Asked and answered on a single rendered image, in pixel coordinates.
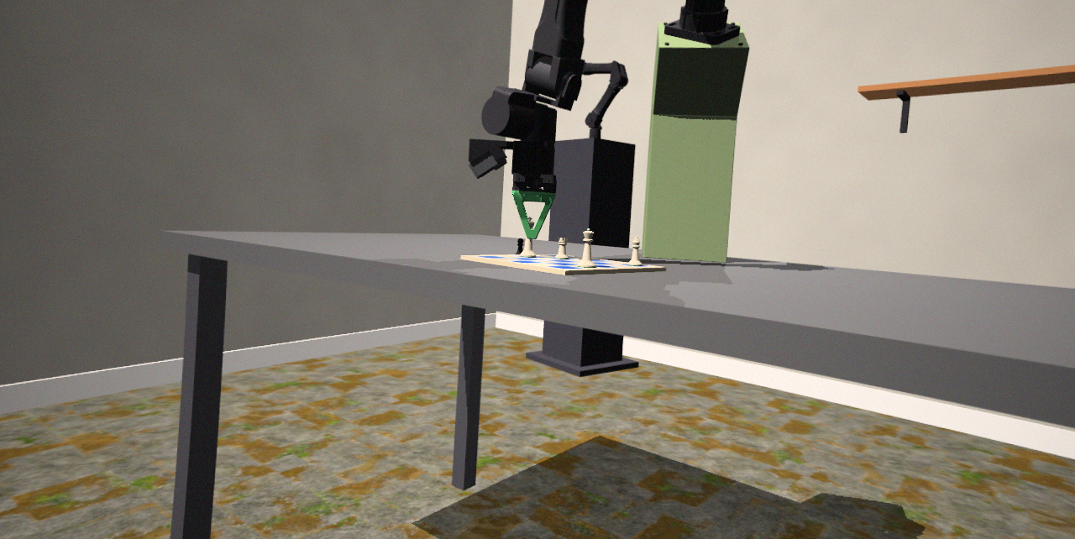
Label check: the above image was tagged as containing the blue and cream chessboard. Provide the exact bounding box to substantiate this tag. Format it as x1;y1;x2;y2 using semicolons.
461;254;667;275

